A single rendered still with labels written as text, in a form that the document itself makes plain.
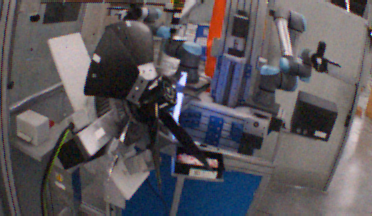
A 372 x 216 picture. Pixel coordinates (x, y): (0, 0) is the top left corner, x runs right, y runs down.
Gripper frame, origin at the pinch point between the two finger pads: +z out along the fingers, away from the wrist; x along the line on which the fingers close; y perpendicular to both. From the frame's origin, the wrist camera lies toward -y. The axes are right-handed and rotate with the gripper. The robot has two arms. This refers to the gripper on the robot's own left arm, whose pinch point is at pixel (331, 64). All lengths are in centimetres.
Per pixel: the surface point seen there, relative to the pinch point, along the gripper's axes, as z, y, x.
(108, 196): 17, 58, 103
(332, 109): 0.4, 23.3, -4.2
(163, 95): 19, 13, 80
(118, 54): 26, -2, 94
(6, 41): 26, -11, 144
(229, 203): -18, 85, 41
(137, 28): -6, -7, 91
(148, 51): 2, 2, 85
